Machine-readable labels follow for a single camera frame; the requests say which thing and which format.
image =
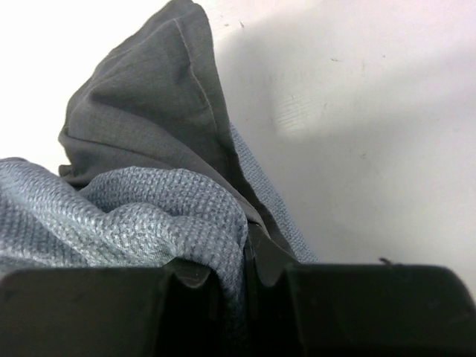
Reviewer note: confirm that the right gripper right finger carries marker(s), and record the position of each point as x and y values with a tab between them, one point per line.
386	309

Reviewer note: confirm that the pillowcase grey outside blue inside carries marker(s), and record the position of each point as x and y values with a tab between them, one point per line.
156	170

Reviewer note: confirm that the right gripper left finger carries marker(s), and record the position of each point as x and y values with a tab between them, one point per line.
174	310

